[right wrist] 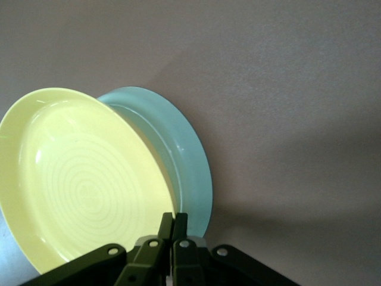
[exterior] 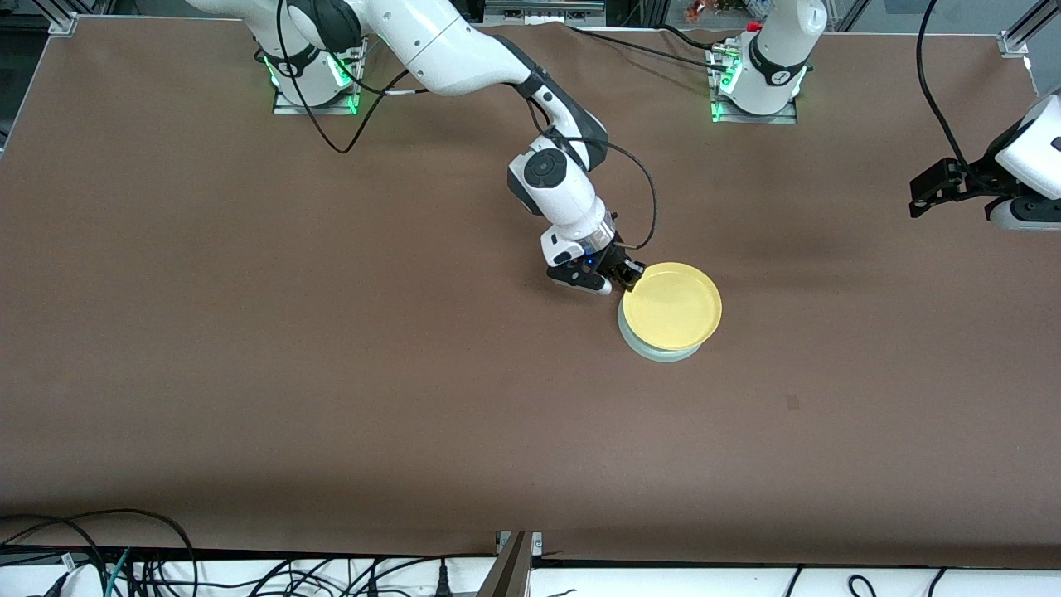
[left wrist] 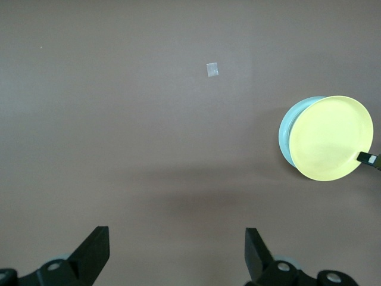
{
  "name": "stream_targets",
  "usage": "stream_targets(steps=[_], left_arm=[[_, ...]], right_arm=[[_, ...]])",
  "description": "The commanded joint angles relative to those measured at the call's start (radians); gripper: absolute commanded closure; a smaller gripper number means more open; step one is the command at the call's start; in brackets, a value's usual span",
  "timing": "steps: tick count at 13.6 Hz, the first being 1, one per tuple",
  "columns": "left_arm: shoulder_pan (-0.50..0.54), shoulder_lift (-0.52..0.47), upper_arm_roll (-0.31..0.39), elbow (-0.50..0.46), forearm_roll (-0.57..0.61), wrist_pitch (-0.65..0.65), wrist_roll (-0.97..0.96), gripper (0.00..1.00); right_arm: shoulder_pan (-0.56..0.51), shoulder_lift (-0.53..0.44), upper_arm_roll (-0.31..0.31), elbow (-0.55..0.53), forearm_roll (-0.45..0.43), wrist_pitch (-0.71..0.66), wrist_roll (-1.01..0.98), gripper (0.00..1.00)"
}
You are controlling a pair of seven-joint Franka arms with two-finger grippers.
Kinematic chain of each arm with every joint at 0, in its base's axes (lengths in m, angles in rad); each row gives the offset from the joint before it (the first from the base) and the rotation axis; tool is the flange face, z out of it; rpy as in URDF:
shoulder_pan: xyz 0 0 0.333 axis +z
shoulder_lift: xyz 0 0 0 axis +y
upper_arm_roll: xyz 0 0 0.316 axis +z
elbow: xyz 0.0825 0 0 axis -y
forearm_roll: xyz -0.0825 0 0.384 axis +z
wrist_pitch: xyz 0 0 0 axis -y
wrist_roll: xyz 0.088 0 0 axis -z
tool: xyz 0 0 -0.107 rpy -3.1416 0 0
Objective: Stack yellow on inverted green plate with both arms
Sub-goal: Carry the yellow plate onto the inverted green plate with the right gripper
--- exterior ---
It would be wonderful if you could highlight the yellow plate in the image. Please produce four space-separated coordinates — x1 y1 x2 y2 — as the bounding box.
623 262 723 352

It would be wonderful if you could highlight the pale green plate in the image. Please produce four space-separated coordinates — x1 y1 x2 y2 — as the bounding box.
617 297 705 363

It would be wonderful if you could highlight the brown table mat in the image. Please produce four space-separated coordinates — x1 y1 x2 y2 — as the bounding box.
0 18 1061 558

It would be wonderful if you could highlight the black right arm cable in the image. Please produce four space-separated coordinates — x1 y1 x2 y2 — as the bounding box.
276 0 658 251

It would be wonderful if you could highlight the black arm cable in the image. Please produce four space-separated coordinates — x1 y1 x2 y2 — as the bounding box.
916 0 972 168
276 0 658 251

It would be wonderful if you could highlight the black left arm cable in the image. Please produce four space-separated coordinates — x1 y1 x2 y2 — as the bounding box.
916 0 972 168

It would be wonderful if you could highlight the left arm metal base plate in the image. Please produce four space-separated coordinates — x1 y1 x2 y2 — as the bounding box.
709 46 799 125

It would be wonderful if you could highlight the black cable on mat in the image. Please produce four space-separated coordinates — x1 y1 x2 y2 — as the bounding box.
570 25 724 66

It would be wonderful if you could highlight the aluminium profile post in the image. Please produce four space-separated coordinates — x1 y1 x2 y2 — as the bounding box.
477 531 544 597

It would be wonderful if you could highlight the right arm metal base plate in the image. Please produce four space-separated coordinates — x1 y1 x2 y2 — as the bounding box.
272 37 362 115

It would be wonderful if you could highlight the black looped cable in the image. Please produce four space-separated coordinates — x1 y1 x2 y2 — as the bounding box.
0 508 198 597

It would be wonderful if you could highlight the green cable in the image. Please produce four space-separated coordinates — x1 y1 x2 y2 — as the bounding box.
104 547 133 597

